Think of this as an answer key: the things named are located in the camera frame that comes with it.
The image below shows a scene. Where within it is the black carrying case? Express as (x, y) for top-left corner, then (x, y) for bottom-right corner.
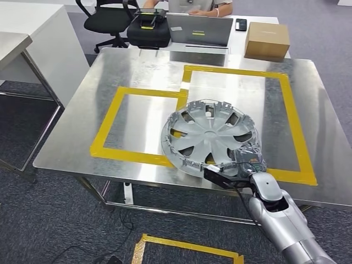
(126, 16), (171, 50)

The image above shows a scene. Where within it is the white short post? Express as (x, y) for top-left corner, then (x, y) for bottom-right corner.
(123, 182), (134, 206)

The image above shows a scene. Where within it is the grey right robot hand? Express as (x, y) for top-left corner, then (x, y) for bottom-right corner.
(233, 144), (267, 180)

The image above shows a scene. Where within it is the grey laptop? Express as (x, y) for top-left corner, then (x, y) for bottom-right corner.
(166, 13), (233, 56)

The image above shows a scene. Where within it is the black device with yellow trim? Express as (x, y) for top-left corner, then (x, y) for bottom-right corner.
(134, 8), (167, 30)

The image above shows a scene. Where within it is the person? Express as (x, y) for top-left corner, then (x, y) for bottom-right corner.
(143, 0), (233, 18)

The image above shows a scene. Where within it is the brown cardboard box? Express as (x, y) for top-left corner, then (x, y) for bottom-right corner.
(244, 21), (291, 63)

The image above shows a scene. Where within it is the white office desk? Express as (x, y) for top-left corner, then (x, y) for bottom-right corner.
(128, 14), (291, 60)

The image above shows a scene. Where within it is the grey plastic wheel hubcap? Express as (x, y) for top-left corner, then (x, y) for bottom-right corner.
(161, 99), (262, 179)

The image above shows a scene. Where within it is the black floor cable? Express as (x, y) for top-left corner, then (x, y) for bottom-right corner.
(52, 209), (135, 264)

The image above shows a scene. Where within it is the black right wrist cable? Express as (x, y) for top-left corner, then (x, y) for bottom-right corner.
(233, 180), (262, 228)

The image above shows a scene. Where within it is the stainless steel workbench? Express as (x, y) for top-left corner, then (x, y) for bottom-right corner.
(32, 47), (352, 227)

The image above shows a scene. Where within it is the steel side table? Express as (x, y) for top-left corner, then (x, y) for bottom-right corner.
(0, 32), (65, 183)

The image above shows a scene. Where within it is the black office chair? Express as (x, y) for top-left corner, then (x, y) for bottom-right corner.
(76, 0), (140, 54)

